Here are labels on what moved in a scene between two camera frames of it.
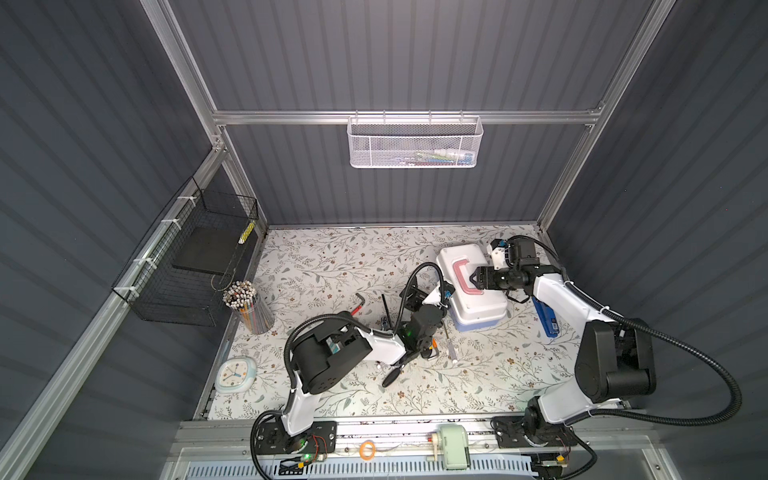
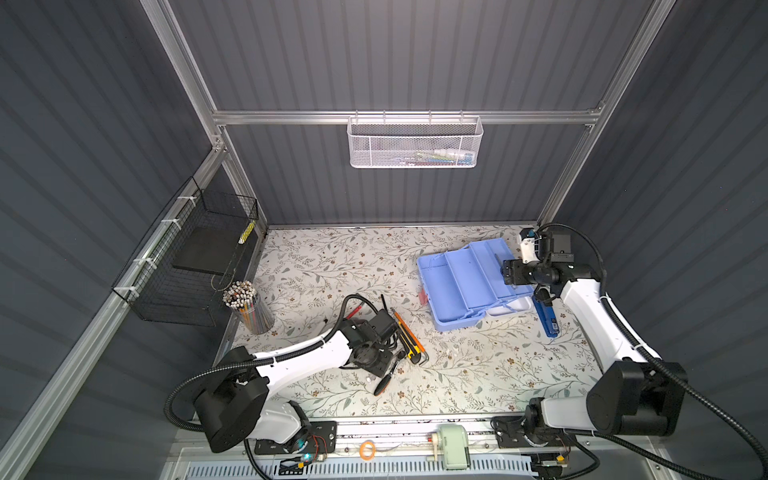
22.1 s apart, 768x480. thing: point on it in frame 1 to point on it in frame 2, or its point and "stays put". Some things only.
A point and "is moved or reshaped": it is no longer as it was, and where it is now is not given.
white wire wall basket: x=409 y=142 stays put
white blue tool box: x=470 y=306 is moved or reshaped
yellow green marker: x=246 y=232 stays put
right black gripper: x=484 y=275 to x=514 y=268
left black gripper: x=413 y=300 to x=387 y=356
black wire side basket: x=182 y=271 stays put
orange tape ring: x=362 y=450 stays put
